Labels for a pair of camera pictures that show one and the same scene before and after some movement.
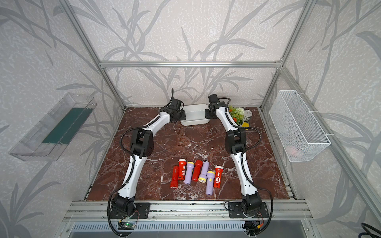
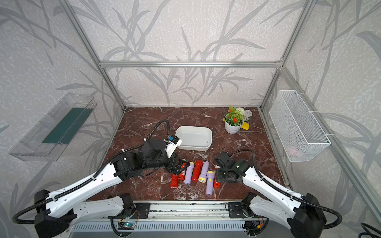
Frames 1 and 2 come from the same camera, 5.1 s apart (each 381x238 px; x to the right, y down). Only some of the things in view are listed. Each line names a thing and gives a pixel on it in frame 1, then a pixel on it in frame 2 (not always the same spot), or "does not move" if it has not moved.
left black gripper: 184,116 to 177,170
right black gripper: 206,114 to 219,179
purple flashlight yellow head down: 203,176 does not move
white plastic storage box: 195,114 to 196,138
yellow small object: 245,124 does not move
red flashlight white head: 182,167 does not move
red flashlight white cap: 218,176 does not move
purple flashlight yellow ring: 210,182 does not move
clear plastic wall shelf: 48,140 does not move
